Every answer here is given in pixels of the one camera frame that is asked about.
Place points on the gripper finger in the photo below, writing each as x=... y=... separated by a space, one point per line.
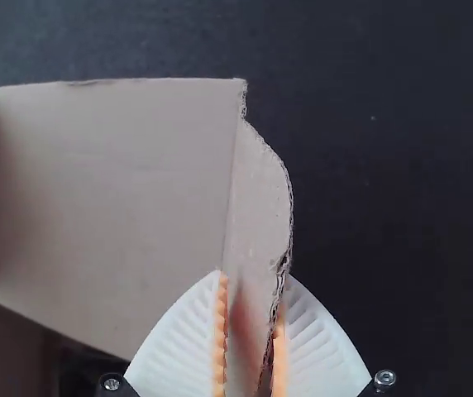
x=319 y=351
x=178 y=343

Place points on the cardboard box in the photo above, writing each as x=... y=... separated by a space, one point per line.
x=108 y=198

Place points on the black mat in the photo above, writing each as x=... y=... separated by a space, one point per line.
x=385 y=144

